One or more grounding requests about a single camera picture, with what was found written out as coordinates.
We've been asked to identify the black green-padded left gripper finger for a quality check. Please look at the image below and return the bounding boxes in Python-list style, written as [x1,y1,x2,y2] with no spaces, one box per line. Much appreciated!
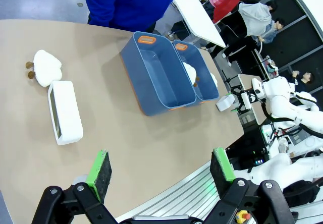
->
[31,150,119,224]

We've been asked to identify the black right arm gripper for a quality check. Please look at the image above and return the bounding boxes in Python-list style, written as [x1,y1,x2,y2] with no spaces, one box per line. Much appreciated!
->
[201,84,296,224]

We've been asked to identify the white digital clock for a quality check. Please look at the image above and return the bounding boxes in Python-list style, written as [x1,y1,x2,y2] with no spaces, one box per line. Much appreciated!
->
[47,80,84,146]
[216,94,237,112]

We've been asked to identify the black control box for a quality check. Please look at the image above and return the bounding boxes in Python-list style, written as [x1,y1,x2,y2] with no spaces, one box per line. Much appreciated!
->
[226,127,271,171]

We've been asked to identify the white plush sheep brown feet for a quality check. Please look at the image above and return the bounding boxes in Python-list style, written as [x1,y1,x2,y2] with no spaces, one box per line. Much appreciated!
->
[183,62,200,87]
[25,49,63,88]

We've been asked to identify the seated person dark clothes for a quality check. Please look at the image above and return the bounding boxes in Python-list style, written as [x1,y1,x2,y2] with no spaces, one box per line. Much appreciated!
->
[289,70,315,93]

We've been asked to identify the yellow red emergency stop button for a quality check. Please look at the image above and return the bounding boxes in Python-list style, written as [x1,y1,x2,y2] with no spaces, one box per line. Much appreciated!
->
[235,209,252,222]

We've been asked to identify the black bag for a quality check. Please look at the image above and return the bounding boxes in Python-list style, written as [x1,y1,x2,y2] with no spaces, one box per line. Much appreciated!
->
[282,179,320,208]

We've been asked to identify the person in gray hoodie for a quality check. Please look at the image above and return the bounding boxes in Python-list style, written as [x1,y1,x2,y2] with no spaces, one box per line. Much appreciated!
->
[238,1,286,45]

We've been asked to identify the white background table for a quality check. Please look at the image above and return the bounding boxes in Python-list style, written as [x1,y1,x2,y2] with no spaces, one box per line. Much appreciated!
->
[173,0,227,48]

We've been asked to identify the person in blue sweater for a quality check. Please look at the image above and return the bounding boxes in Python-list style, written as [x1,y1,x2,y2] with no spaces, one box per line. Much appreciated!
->
[85,0,185,33]

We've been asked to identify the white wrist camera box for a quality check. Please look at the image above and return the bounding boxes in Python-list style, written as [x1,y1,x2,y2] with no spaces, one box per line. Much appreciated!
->
[241,92,252,110]

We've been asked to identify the small blue basket orange handle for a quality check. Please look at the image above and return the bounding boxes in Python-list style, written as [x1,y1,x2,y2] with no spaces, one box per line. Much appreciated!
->
[173,39,220,108]

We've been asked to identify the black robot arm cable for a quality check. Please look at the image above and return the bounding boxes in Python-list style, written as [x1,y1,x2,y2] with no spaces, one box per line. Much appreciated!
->
[260,101,323,139]

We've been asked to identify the aluminium table edge rail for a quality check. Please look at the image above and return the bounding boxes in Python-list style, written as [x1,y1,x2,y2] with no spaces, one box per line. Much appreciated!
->
[115,158,228,223]

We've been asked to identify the large blue basket orange handle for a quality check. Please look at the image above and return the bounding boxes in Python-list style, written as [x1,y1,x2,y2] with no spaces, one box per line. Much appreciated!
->
[120,31,197,117]

